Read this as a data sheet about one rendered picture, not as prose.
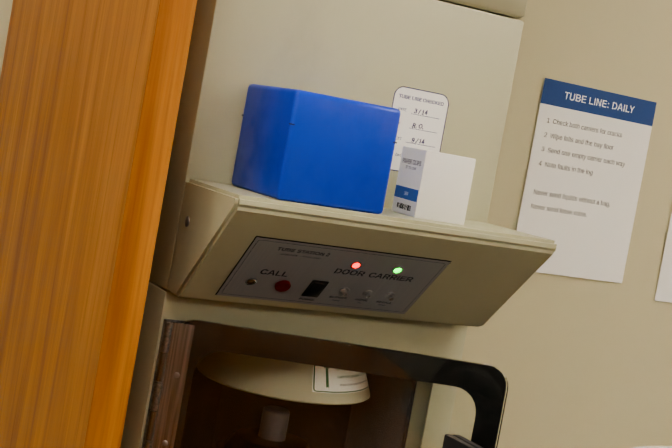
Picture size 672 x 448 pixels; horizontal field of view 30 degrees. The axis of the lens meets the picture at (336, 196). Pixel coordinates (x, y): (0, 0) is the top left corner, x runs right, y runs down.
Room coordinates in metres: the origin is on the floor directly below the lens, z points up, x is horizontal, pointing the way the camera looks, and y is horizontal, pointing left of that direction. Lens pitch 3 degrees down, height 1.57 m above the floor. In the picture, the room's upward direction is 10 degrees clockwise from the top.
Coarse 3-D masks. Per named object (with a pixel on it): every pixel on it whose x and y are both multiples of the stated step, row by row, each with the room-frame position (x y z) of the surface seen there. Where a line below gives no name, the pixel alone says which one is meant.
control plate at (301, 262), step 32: (256, 256) 1.03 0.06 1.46; (288, 256) 1.04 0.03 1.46; (320, 256) 1.05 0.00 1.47; (352, 256) 1.06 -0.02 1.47; (384, 256) 1.07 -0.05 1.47; (416, 256) 1.09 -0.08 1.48; (224, 288) 1.06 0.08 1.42; (256, 288) 1.07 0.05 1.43; (352, 288) 1.10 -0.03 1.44; (384, 288) 1.11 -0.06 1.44; (416, 288) 1.13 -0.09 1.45
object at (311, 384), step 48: (240, 336) 1.08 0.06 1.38; (288, 336) 1.09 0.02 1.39; (192, 384) 1.08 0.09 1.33; (240, 384) 1.08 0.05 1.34; (288, 384) 1.09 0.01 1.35; (336, 384) 1.09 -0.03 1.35; (384, 384) 1.10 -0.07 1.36; (432, 384) 1.11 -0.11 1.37; (480, 384) 1.11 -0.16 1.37; (192, 432) 1.08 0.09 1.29; (240, 432) 1.08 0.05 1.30; (288, 432) 1.09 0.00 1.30; (336, 432) 1.10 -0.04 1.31; (384, 432) 1.10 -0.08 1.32; (432, 432) 1.11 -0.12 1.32; (480, 432) 1.12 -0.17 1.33
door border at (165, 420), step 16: (176, 336) 1.07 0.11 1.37; (192, 336) 1.07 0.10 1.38; (160, 352) 1.07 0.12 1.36; (176, 352) 1.07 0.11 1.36; (160, 368) 1.07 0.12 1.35; (176, 368) 1.07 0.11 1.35; (176, 384) 1.07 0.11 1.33; (160, 400) 1.07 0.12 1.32; (176, 400) 1.07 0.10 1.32; (160, 416) 1.07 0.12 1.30; (176, 416) 1.07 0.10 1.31; (160, 432) 1.07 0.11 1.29
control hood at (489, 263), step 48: (192, 192) 1.06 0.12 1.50; (240, 192) 1.01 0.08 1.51; (192, 240) 1.04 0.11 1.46; (240, 240) 1.01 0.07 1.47; (336, 240) 1.04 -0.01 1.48; (384, 240) 1.06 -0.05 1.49; (432, 240) 1.07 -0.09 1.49; (480, 240) 1.09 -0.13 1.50; (528, 240) 1.11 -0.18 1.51; (192, 288) 1.05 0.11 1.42; (432, 288) 1.13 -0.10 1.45; (480, 288) 1.15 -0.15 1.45
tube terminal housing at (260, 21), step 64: (256, 0) 1.10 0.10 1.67; (320, 0) 1.13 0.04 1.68; (384, 0) 1.16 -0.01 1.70; (192, 64) 1.11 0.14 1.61; (256, 64) 1.10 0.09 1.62; (320, 64) 1.13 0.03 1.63; (384, 64) 1.16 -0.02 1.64; (448, 64) 1.19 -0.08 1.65; (512, 64) 1.23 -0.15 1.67; (192, 128) 1.08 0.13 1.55; (448, 128) 1.20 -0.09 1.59; (256, 320) 1.12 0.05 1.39; (320, 320) 1.15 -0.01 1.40; (384, 320) 1.18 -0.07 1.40
